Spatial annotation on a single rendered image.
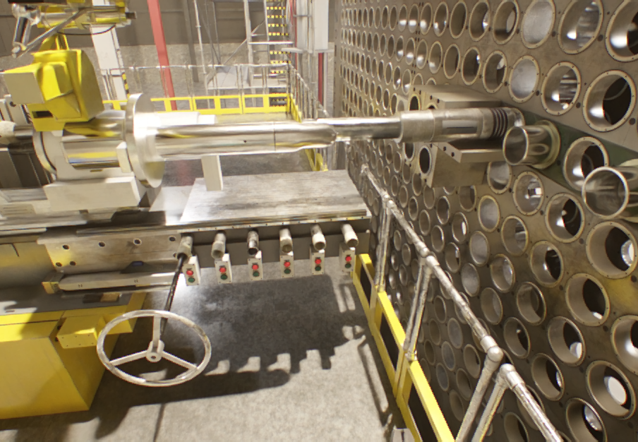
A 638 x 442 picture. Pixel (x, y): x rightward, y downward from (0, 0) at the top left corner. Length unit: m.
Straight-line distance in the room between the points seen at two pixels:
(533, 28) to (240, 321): 2.58
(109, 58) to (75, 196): 6.90
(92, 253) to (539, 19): 2.75
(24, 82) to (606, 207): 2.17
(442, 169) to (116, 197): 1.90
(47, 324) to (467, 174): 2.57
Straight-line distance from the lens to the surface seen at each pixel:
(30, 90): 1.49
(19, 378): 2.46
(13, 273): 2.56
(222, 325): 2.70
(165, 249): 2.12
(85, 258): 2.28
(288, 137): 1.57
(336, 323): 2.63
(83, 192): 2.01
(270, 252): 2.04
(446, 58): 3.23
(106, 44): 8.78
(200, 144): 1.59
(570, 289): 2.20
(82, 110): 1.69
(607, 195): 1.89
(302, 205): 2.09
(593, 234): 2.05
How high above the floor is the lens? 1.89
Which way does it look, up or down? 30 degrees down
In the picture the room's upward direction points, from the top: straight up
